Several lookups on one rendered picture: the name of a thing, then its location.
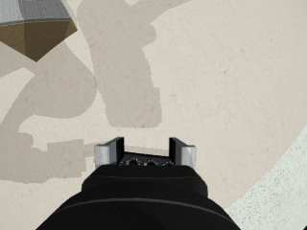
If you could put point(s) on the black knob box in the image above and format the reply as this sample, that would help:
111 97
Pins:
141 159

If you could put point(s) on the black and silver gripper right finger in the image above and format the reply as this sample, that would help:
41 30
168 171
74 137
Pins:
182 154

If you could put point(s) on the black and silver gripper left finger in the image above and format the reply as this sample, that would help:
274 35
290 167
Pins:
110 153

